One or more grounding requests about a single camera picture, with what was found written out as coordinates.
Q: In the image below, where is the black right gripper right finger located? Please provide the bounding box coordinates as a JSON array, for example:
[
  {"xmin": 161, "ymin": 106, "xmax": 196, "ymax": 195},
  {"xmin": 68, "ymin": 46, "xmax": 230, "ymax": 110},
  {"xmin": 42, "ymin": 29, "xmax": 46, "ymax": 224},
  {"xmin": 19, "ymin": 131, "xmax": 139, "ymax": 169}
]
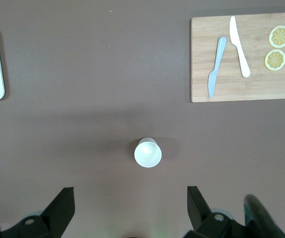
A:
[{"xmin": 184, "ymin": 185, "xmax": 245, "ymax": 238}]

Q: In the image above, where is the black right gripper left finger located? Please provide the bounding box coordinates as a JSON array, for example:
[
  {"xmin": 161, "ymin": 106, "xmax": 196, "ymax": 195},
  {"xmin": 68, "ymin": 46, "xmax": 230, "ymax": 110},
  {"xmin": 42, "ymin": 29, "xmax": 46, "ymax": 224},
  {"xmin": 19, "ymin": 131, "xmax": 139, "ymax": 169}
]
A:
[{"xmin": 0, "ymin": 187, "xmax": 75, "ymax": 238}]

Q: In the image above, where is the white plastic cup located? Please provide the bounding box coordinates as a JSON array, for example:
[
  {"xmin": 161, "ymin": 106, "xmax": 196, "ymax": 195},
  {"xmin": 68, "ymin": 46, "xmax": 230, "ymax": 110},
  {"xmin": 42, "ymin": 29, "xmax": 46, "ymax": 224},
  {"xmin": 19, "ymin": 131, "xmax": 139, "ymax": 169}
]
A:
[{"xmin": 134, "ymin": 137, "xmax": 163, "ymax": 169}]

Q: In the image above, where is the brown table cover mat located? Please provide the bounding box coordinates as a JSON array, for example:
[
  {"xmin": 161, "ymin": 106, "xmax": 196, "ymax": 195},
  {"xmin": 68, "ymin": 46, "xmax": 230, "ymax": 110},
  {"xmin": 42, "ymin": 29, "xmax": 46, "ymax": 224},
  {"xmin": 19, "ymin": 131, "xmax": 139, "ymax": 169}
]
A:
[{"xmin": 0, "ymin": 0, "xmax": 285, "ymax": 238}]

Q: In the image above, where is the wooden cutting board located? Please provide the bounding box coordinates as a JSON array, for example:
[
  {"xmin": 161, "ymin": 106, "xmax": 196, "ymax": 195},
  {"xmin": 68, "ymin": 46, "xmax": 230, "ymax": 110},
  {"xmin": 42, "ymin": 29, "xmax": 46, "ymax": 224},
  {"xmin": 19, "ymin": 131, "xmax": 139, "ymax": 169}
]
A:
[{"xmin": 190, "ymin": 11, "xmax": 285, "ymax": 103}]

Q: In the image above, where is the grey plastic knife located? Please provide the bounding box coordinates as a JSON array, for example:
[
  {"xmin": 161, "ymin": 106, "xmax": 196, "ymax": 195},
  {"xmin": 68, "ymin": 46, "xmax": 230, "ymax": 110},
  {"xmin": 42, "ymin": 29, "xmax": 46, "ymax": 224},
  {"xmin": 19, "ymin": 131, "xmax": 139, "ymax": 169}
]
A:
[{"xmin": 208, "ymin": 36, "xmax": 228, "ymax": 99}]

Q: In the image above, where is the yellow lemon slice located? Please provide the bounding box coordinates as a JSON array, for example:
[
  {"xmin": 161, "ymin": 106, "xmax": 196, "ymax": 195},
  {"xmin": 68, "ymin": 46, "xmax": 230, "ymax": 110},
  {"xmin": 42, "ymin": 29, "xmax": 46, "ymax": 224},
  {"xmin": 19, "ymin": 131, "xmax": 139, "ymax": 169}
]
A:
[
  {"xmin": 264, "ymin": 49, "xmax": 285, "ymax": 71},
  {"xmin": 269, "ymin": 25, "xmax": 285, "ymax": 49}
]

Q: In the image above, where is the white plastic knife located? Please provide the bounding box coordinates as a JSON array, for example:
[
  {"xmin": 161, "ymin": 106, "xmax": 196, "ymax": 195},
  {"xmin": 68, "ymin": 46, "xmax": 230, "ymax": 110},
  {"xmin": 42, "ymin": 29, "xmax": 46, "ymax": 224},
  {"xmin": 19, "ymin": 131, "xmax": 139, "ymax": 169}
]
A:
[{"xmin": 229, "ymin": 16, "xmax": 251, "ymax": 78}]

